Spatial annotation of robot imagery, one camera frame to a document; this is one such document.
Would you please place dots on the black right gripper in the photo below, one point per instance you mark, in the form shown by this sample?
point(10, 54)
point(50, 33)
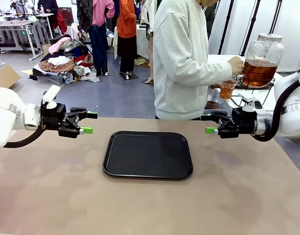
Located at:
point(245, 121)

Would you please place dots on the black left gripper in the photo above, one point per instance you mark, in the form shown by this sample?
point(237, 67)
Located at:
point(52, 117)

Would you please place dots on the short clear iced cup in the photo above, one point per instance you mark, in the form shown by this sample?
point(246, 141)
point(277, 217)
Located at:
point(227, 91)

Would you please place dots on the glass tea dispenser jar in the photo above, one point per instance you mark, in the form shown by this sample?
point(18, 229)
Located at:
point(260, 71)

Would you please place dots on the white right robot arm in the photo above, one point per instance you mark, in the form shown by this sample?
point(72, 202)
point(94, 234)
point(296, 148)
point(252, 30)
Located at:
point(294, 117)

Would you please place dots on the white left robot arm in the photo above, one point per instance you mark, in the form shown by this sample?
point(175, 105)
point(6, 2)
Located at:
point(3, 115)

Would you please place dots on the person's right forearm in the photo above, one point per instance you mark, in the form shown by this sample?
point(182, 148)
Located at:
point(211, 73)

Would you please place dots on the person's left hand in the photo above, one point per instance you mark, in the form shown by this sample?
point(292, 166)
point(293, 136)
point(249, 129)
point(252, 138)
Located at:
point(217, 85)

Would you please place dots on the person's right hand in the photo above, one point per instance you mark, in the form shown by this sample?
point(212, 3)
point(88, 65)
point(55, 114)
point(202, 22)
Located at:
point(237, 64)

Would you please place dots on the brown bowl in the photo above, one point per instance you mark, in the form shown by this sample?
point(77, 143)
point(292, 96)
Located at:
point(212, 105)

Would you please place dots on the black tray under dispenser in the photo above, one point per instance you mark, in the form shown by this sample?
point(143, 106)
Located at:
point(240, 86)

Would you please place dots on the pile of mixed clothes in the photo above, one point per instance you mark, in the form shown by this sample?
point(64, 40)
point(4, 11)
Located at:
point(59, 63)

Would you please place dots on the white side table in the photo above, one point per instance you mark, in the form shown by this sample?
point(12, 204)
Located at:
point(219, 58)

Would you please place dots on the person in grey sweatshirt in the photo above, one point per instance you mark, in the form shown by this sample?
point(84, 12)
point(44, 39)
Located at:
point(179, 61)

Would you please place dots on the black plastic serving tray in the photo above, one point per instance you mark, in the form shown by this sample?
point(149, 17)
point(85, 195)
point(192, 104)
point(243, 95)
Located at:
point(145, 156)

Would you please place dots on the small cardboard box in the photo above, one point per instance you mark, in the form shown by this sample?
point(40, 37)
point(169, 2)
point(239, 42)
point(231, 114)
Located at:
point(46, 49)

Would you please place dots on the large cardboard box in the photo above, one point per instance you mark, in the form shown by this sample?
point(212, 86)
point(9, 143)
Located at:
point(5, 76)

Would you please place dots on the black tripod pole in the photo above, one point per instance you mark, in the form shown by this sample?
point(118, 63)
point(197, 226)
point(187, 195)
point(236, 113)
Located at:
point(275, 17)
point(226, 27)
point(250, 27)

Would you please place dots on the red hanging garment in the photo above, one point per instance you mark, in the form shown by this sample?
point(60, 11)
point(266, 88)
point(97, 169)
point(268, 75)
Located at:
point(62, 22)

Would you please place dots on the white cloth covered table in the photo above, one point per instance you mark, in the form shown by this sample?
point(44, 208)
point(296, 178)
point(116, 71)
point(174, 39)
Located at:
point(141, 44)

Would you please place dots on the dark patterned hanging garment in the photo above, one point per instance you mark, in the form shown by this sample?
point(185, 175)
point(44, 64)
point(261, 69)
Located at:
point(84, 14)

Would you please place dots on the mannequin pink top blue trousers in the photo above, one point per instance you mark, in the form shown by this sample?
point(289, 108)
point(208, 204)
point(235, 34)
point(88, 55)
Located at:
point(102, 12)

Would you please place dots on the white background desk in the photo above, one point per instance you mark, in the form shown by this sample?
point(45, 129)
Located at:
point(15, 23)

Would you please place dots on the background person dark clothes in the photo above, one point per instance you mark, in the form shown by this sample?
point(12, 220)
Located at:
point(48, 6)

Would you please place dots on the mannequin white tee bare legs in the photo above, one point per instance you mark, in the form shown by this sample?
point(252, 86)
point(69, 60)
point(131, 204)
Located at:
point(146, 14)

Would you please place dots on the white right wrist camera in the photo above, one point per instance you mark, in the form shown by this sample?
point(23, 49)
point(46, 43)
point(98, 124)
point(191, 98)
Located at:
point(246, 96)

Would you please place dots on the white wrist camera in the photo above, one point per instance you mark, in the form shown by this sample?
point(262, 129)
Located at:
point(246, 96)
point(52, 94)

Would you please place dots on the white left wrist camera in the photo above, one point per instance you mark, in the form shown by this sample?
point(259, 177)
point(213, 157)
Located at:
point(52, 94)

